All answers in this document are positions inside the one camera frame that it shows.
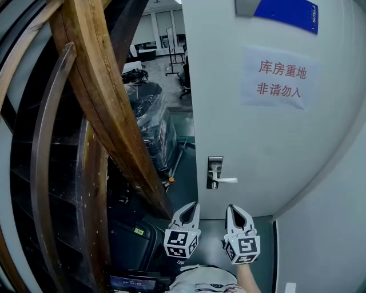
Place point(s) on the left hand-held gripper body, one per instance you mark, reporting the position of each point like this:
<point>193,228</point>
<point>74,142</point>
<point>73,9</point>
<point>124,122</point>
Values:
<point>180,241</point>

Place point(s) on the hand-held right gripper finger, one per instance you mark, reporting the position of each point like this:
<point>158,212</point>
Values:
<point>229,223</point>
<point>248,223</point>

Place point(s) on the brown wooden stair beam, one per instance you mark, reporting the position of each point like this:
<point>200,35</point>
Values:
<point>105,91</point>

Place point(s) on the person's right forearm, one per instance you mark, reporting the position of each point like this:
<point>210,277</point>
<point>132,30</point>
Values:
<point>248,277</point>

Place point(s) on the blue and grey door plate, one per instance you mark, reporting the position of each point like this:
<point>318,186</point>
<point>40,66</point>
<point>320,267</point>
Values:
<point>286,12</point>

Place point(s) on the person's light printed shirt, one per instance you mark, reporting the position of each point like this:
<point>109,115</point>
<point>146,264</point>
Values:
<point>206,280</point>

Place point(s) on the dark office desk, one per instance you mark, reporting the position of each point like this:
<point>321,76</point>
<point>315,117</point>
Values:
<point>146,53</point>

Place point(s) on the dark staircase steps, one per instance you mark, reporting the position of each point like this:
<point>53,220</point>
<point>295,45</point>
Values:
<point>65,200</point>

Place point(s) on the paper notice with red print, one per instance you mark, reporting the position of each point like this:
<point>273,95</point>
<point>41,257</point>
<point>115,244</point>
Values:
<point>278,78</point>

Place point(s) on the black hard case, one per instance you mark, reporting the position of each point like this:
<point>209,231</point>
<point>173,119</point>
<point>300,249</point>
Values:
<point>131,246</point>

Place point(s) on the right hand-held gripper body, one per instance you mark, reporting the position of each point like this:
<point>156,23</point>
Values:
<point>243,247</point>

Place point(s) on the black device with lit screen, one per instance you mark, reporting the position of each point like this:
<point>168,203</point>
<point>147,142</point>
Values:
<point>134,283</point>

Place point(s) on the long metal rod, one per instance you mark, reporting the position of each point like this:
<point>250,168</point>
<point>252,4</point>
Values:
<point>178,161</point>

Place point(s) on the black plastic-wrapped pallet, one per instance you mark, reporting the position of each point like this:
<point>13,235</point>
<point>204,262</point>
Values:
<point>151,114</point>

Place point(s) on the black office chair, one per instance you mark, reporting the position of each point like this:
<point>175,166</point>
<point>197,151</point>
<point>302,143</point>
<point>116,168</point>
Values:
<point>185,77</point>

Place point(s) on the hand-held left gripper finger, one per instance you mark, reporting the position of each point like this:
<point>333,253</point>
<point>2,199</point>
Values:
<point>178,219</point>
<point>195,220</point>

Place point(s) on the white door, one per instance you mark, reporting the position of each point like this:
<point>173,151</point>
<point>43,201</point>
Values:
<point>257,137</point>

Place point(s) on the curved metal handrail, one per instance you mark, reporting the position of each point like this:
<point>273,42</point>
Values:
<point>43,137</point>

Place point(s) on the small white box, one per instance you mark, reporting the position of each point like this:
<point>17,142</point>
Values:
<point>290,288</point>

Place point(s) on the whiteboard on wheeled stand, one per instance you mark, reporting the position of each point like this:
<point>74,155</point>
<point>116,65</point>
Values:
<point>171,48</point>

